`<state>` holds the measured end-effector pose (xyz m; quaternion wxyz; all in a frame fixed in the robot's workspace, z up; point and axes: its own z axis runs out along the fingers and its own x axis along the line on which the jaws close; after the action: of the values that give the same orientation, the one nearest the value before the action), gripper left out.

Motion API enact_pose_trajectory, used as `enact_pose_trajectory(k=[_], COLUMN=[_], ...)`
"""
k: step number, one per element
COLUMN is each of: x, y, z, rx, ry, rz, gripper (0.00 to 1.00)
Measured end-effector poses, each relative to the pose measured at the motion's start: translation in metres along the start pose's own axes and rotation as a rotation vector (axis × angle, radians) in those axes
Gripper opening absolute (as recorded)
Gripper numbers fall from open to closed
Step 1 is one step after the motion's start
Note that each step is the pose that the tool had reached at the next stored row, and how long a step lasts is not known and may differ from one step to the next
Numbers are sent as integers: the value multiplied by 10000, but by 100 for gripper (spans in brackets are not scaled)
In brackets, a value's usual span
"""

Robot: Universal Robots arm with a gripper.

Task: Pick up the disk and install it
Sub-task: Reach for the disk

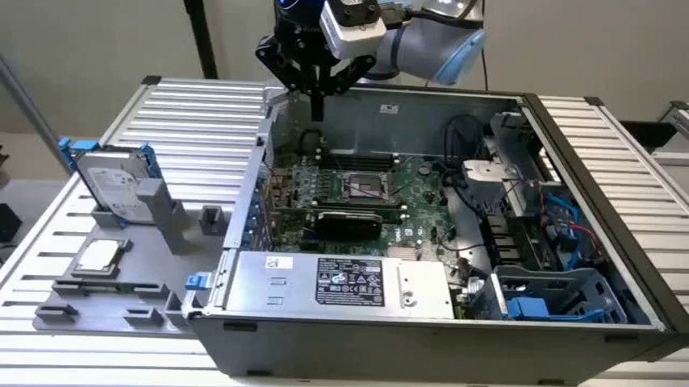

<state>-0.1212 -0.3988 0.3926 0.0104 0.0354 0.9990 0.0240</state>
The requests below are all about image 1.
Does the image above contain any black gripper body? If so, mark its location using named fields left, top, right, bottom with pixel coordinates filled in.
left=273, top=0, right=352, bottom=86

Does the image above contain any hard disk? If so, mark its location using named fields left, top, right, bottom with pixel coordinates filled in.
left=59, top=136, right=165, bottom=227

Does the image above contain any blue disk bay latch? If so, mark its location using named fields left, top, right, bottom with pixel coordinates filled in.
left=505, top=298, right=532, bottom=320
left=525, top=300, right=552, bottom=322

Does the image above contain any black RAM slot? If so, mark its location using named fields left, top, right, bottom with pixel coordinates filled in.
left=318, top=197, right=404, bottom=206
left=318, top=203, right=405, bottom=213
left=326, top=160, right=399, bottom=170
left=329, top=152, right=399, bottom=161

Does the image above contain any metal CPU socket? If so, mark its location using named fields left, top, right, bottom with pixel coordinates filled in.
left=332, top=171, right=393, bottom=202

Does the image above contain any grey metal drive cage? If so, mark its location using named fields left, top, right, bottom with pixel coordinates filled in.
left=481, top=111, right=564, bottom=218

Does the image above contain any black graphics card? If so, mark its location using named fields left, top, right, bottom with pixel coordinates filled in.
left=304, top=206, right=405, bottom=243

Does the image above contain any green motherboard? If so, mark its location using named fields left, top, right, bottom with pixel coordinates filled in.
left=266, top=155, right=459, bottom=259

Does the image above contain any grey slanted metal pole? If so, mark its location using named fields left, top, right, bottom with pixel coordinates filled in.
left=0, top=52, right=78, bottom=177

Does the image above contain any grey plastic parts rack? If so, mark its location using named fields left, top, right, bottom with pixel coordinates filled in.
left=31, top=179, right=234, bottom=334

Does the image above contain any silver power supply unit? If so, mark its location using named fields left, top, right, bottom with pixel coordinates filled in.
left=224, top=250, right=457, bottom=322

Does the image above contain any silver CPU chip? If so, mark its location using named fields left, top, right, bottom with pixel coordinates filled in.
left=85, top=240, right=126, bottom=269

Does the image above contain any small black box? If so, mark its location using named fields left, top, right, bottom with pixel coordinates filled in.
left=0, top=203, right=25, bottom=243

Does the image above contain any open grey PC case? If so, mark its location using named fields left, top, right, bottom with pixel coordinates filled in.
left=181, top=82, right=682, bottom=382

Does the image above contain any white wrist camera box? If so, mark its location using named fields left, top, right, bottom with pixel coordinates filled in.
left=320, top=0, right=389, bottom=60

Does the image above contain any black camera cable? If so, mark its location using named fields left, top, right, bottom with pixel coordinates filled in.
left=382, top=6, right=484, bottom=31

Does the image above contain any black looped cable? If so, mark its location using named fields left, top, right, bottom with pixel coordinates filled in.
left=444, top=114, right=489, bottom=162

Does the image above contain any blue SATA wire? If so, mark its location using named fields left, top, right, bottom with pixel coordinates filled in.
left=541, top=192, right=587, bottom=243

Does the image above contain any black bracket beside table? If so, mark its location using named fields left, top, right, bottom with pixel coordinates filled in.
left=619, top=119, right=678, bottom=151

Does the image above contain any red SATA wire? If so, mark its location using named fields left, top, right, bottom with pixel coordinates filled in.
left=571, top=223, right=603, bottom=261

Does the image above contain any aluminium frame profile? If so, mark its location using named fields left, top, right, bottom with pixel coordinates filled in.
left=654, top=100, right=689, bottom=134

